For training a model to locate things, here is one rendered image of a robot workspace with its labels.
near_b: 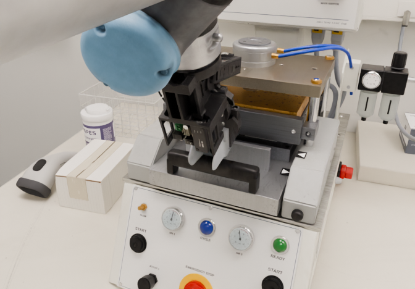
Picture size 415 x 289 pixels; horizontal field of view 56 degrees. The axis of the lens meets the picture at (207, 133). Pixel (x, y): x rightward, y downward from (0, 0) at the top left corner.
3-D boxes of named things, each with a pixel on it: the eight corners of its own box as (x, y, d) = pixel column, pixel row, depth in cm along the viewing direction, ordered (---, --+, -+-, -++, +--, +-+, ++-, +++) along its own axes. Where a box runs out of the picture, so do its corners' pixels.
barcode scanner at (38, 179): (67, 159, 111) (63, 134, 107) (91, 163, 109) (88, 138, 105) (15, 199, 94) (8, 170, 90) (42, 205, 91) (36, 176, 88)
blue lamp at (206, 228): (201, 231, 64) (203, 217, 64) (213, 235, 63) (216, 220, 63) (196, 233, 63) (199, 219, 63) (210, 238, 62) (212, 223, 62)
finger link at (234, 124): (210, 144, 58) (201, 100, 52) (214, 136, 59) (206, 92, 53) (239, 150, 57) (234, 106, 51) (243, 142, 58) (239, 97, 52)
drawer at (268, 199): (215, 121, 90) (215, 89, 87) (310, 138, 82) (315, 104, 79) (149, 188, 66) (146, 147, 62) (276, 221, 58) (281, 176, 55)
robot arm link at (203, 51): (168, 5, 47) (232, 9, 44) (176, 38, 50) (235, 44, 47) (139, 38, 42) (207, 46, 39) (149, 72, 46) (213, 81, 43)
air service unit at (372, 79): (336, 112, 85) (347, 44, 78) (410, 123, 80) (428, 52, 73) (333, 121, 80) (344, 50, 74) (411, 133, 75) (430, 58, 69)
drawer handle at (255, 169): (172, 167, 65) (171, 146, 63) (259, 188, 59) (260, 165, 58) (167, 173, 63) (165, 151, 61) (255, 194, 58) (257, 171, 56)
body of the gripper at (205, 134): (165, 148, 53) (143, 77, 45) (190, 107, 58) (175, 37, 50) (217, 159, 50) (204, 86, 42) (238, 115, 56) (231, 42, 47)
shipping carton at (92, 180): (99, 166, 107) (95, 137, 103) (141, 174, 104) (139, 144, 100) (55, 205, 91) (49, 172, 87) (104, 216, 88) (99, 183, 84)
